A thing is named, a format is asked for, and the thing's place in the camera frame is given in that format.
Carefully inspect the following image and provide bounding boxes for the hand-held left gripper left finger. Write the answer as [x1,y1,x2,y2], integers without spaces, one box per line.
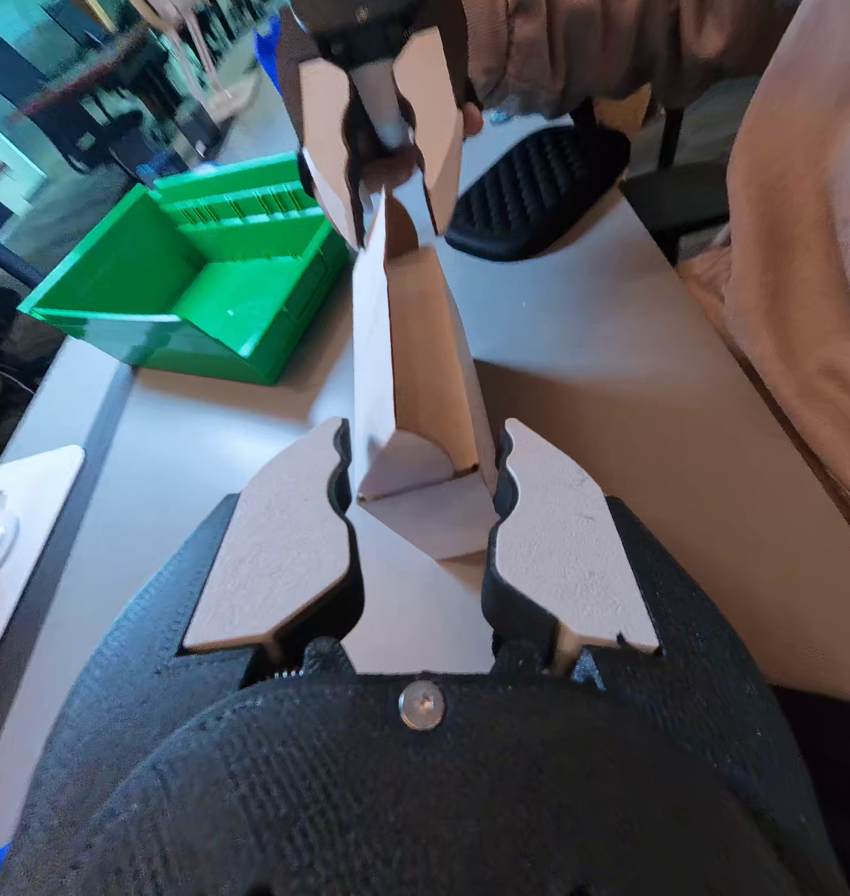
[180,416,366,666]

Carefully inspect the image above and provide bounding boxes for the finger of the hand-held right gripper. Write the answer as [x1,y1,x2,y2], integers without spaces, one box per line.
[298,59,368,251]
[393,28,466,237]

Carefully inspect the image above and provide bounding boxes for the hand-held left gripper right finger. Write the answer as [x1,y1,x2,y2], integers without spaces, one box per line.
[481,416,662,676]

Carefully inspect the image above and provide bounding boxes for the brown cardboard box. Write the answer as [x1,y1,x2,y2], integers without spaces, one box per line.
[341,188,502,674]

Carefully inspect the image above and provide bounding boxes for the person's right hand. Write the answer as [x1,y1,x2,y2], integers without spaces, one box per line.
[358,101,485,200]

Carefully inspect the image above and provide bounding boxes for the green plastic bin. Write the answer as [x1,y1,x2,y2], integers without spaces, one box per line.
[18,150,352,386]

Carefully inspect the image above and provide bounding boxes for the dark background table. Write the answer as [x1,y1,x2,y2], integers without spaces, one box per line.
[15,28,223,176]

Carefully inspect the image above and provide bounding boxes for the white board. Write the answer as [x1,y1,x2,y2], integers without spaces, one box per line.
[0,444,86,673]

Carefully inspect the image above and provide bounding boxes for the black chair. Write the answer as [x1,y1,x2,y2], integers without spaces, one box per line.
[0,227,69,477]

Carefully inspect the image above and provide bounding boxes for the person's pink shirt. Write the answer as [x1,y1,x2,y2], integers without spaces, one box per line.
[677,0,850,536]

